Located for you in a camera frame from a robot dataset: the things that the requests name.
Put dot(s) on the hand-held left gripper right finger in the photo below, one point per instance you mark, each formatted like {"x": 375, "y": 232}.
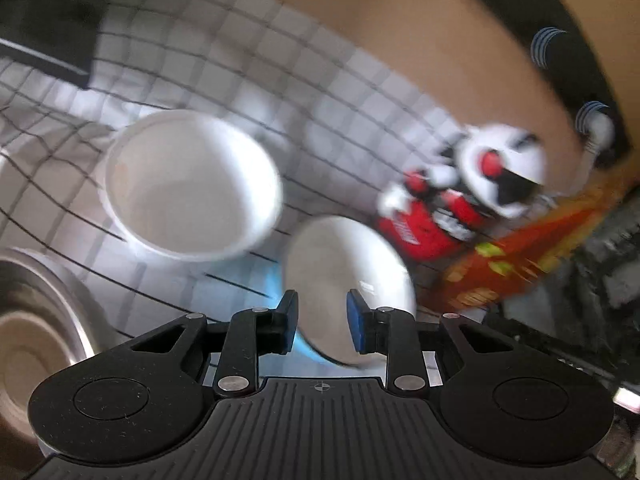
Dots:
{"x": 357, "y": 325}

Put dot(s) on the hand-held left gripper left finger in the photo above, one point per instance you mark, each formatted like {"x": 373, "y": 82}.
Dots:
{"x": 289, "y": 321}

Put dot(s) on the light blue plate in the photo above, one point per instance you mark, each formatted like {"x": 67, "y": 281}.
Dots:
{"x": 307, "y": 353}

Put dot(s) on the small white ceramic bowl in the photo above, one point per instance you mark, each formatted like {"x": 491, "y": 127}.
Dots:
{"x": 340, "y": 260}

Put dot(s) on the white paper bowl orange label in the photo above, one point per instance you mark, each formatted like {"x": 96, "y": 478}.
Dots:
{"x": 195, "y": 190}

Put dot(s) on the red snack packet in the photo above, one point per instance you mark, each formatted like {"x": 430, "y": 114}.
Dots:
{"x": 520, "y": 255}

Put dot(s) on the red white toy figure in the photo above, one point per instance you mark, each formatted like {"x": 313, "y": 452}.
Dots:
{"x": 490, "y": 165}

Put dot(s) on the grey electronic device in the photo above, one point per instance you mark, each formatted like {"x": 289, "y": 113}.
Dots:
{"x": 600, "y": 285}

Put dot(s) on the metal bowl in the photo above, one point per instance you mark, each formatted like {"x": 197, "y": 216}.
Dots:
{"x": 42, "y": 285}

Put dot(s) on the black power strip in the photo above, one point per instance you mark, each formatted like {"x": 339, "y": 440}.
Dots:
{"x": 575, "y": 77}

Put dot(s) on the black flat panel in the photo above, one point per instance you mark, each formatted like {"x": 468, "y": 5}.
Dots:
{"x": 50, "y": 15}

